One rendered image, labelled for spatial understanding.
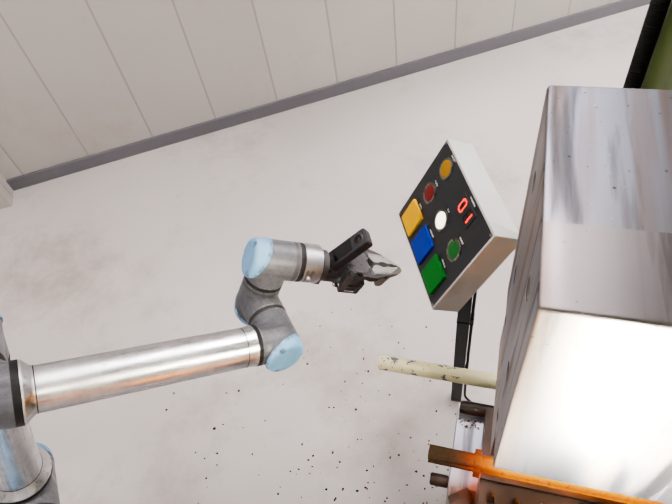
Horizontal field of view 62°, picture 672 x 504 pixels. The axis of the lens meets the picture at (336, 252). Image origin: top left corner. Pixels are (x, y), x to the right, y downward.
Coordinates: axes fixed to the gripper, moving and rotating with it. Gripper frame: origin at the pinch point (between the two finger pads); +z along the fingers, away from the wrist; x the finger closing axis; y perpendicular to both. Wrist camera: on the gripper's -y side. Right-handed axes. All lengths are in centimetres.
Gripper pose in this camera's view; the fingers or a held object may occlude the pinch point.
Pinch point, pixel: (397, 267)
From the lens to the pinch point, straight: 136.2
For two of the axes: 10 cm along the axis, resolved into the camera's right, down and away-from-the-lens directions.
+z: 9.1, 1.2, 4.0
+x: 1.8, 7.5, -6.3
